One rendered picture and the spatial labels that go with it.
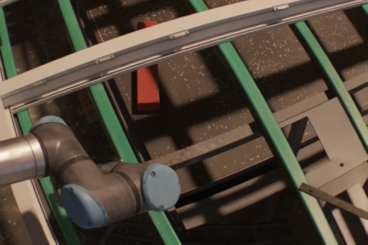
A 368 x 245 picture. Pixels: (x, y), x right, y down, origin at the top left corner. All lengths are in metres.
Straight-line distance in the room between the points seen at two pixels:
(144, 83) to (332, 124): 0.61
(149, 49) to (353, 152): 0.60
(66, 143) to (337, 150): 0.72
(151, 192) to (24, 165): 0.24
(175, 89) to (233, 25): 0.34
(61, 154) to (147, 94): 0.80
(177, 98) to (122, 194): 0.86
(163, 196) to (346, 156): 0.59
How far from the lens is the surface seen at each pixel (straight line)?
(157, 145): 1.91
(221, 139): 1.64
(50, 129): 1.22
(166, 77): 2.03
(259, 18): 1.78
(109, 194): 1.15
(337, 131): 1.66
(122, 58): 1.68
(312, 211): 1.52
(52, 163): 1.19
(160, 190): 1.20
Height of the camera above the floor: 2.22
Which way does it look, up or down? 55 degrees down
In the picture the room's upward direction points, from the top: straight up
